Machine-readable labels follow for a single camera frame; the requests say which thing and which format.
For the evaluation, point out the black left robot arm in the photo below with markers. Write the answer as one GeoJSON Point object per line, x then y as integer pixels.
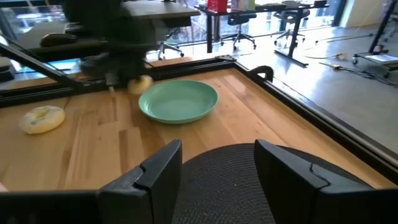
{"type": "Point", "coordinates": [102, 31]}

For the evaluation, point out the grey desk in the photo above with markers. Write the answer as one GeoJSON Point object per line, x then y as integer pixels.
{"type": "Point", "coordinates": [161, 9]}

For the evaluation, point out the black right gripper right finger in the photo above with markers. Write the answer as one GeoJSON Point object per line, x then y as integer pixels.
{"type": "Point", "coordinates": [289, 186]}

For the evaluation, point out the green white box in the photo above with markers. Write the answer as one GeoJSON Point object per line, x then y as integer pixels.
{"type": "Point", "coordinates": [242, 4]}

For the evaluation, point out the black office chair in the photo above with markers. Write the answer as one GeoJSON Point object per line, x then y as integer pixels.
{"type": "Point", "coordinates": [290, 15]}
{"type": "Point", "coordinates": [169, 46]}
{"type": "Point", "coordinates": [239, 19]}

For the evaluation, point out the small yellow frosted donut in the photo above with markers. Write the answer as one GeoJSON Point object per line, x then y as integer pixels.
{"type": "Point", "coordinates": [140, 85]}

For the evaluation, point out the green round plate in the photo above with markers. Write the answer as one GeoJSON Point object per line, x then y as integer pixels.
{"type": "Point", "coordinates": [178, 101]}

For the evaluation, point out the black aluminium table frame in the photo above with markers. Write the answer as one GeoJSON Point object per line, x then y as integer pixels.
{"type": "Point", "coordinates": [186, 69]}

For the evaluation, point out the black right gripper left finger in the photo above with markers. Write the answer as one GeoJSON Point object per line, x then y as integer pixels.
{"type": "Point", "coordinates": [149, 193]}

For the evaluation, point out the black office table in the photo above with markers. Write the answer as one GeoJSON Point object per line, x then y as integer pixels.
{"type": "Point", "coordinates": [295, 31]}

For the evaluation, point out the black chair armrest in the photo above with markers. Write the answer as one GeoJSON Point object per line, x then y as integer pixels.
{"type": "Point", "coordinates": [59, 39]}

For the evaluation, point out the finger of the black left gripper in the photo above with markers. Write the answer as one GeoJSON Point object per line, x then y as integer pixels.
{"type": "Point", "coordinates": [112, 81]}

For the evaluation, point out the red box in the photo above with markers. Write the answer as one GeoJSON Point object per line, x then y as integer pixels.
{"type": "Point", "coordinates": [217, 5]}

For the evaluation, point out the round dark woven placemat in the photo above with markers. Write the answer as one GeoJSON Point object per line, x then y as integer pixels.
{"type": "Point", "coordinates": [217, 186]}

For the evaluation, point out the black triangular corner bracket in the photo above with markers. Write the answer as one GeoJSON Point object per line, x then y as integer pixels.
{"type": "Point", "coordinates": [226, 58]}

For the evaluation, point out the large white yellow donut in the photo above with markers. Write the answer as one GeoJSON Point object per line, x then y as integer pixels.
{"type": "Point", "coordinates": [51, 123]}

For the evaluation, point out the black wheeled stand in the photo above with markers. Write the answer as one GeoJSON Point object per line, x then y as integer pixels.
{"type": "Point", "coordinates": [382, 25]}

